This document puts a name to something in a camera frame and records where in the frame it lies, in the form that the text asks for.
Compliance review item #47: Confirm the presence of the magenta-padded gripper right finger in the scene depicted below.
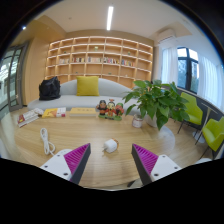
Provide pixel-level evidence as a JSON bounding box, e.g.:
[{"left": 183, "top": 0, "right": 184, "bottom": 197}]
[{"left": 130, "top": 143, "right": 183, "bottom": 186}]

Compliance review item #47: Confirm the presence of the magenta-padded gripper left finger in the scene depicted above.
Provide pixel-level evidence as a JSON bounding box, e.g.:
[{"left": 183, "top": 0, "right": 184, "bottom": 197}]
[{"left": 39, "top": 143, "right": 92, "bottom": 186}]

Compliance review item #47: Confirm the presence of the white gold-trimmed cube charger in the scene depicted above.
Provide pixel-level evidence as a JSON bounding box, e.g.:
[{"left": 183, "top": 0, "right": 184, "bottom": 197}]
[{"left": 102, "top": 138, "right": 120, "bottom": 154}]

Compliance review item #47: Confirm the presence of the white chair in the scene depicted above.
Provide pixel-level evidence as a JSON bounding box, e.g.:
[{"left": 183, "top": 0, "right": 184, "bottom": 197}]
[{"left": 196, "top": 157, "right": 213, "bottom": 165}]

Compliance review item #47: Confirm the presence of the small white jar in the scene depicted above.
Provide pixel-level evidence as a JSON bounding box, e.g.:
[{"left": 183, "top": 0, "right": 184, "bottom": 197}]
[{"left": 131, "top": 113, "right": 144, "bottom": 129}]

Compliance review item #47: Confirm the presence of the yellow and red booklet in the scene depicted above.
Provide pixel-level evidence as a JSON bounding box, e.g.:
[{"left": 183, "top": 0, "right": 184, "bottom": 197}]
[{"left": 41, "top": 106, "right": 67, "bottom": 119}]

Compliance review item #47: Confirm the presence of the red and white magazine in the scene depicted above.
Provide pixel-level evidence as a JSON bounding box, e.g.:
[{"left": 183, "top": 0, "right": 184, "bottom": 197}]
[{"left": 16, "top": 108, "right": 45, "bottom": 128}]

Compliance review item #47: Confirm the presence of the lime green chair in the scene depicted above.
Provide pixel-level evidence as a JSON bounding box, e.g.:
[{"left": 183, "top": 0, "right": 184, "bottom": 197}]
[
  {"left": 176, "top": 92, "right": 204, "bottom": 142},
  {"left": 199, "top": 116, "right": 224, "bottom": 159}
]

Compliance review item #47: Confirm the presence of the flat yellow book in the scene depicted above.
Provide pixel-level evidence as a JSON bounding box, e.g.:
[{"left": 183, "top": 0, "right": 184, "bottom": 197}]
[{"left": 68, "top": 106, "right": 98, "bottom": 118}]

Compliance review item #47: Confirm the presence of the green potted plant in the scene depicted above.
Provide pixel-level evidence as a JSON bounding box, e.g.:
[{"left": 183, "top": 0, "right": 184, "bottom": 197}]
[{"left": 122, "top": 79, "right": 191, "bottom": 132}]

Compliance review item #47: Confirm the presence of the black bag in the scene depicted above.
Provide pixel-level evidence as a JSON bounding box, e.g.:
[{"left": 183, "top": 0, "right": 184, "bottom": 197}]
[{"left": 38, "top": 76, "right": 62, "bottom": 101}]

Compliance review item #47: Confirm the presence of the colourful three-figure figurine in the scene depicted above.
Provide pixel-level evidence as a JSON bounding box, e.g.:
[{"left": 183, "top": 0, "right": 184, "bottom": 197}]
[{"left": 95, "top": 98, "right": 125, "bottom": 122}]

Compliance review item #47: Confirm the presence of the yellow cushion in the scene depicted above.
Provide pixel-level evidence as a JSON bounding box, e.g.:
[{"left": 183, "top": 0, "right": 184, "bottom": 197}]
[{"left": 76, "top": 75, "right": 100, "bottom": 97}]

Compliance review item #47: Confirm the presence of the grey curved sofa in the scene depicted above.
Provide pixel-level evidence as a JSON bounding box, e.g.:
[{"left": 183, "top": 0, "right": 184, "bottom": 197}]
[{"left": 27, "top": 78, "right": 141, "bottom": 113}]

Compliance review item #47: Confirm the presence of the white sheer curtain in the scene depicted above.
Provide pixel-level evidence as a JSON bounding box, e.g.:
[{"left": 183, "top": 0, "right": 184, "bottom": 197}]
[
  {"left": 161, "top": 46, "right": 179, "bottom": 84},
  {"left": 198, "top": 54, "right": 224, "bottom": 111}
]

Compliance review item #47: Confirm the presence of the grey-framed glass door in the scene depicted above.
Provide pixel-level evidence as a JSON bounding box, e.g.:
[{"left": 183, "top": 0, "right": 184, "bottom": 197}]
[{"left": 0, "top": 41, "right": 29, "bottom": 113}]

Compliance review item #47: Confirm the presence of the dark-framed window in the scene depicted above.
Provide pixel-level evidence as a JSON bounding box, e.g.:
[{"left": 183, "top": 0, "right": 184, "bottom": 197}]
[{"left": 176, "top": 47, "right": 200, "bottom": 95}]

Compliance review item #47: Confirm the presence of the wooden bookshelf unit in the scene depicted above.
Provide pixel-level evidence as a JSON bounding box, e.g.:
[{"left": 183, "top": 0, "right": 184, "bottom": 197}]
[{"left": 44, "top": 35, "right": 154, "bottom": 89}]

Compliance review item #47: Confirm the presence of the white air conditioner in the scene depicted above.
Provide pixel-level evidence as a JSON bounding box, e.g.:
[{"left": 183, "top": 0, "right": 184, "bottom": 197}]
[{"left": 156, "top": 28, "right": 177, "bottom": 44}]

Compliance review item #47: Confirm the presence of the long ceiling light strip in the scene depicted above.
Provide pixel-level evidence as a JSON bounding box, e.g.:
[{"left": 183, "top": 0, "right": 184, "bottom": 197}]
[{"left": 106, "top": 5, "right": 115, "bottom": 32}]

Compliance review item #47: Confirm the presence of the white power cable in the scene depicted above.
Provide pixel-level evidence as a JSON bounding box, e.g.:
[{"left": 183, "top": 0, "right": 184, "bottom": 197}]
[{"left": 39, "top": 127, "right": 57, "bottom": 157}]

